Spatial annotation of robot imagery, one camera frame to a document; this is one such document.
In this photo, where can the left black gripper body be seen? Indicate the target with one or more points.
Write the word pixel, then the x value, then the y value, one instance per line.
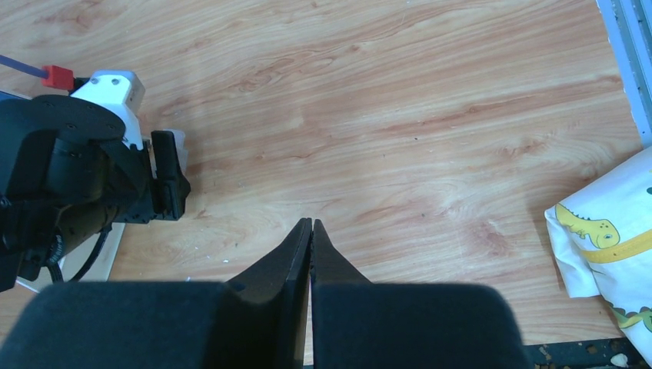
pixel 67 176

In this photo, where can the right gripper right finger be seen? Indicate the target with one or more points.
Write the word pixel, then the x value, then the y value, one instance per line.
pixel 361 324

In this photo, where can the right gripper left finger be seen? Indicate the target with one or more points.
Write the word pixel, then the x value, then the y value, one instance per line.
pixel 256 319

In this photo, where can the printed cream cloth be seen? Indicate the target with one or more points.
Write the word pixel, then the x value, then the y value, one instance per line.
pixel 601 240

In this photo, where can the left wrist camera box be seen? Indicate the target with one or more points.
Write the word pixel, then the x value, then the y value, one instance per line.
pixel 121 92

